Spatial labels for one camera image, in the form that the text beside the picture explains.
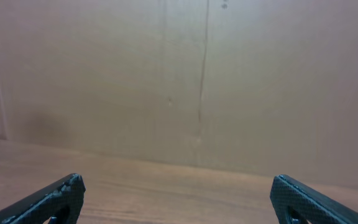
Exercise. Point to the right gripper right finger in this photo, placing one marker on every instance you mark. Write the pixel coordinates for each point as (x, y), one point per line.
(295, 202)

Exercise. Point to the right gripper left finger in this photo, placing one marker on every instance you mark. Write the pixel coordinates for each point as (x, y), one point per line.
(59, 203)

